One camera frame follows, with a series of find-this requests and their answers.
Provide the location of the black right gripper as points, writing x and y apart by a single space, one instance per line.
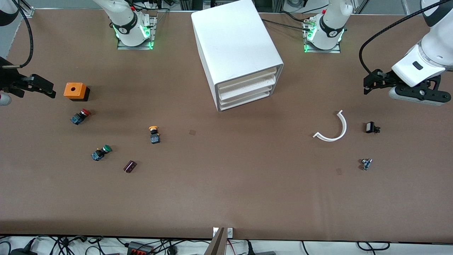
9 78

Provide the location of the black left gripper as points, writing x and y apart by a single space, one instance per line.
385 78

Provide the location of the yellow push button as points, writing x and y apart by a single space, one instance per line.
154 135

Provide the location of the white plastic drawer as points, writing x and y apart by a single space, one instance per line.
247 80
247 92
247 98
247 86

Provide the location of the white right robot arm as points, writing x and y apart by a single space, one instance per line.
127 21

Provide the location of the red push button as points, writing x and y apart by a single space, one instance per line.
79 117

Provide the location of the green push button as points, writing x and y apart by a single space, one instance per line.
101 153

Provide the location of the white drawer cabinet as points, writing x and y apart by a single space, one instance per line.
233 42

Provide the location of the small blue grey component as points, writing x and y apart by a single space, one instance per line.
366 164

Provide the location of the dark maroon small component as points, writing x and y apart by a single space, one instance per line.
130 166

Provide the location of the black power adapter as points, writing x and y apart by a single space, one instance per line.
23 252

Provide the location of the black power strip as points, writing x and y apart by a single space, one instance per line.
139 248

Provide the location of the brown angled bar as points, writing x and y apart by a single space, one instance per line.
216 244

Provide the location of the orange button enclosure box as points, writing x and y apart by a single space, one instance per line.
74 90

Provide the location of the black switch with white face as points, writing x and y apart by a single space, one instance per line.
371 127

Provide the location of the white curved plastic bracket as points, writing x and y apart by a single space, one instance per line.
336 137

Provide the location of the small white mounting bracket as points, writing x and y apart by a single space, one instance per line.
230 232

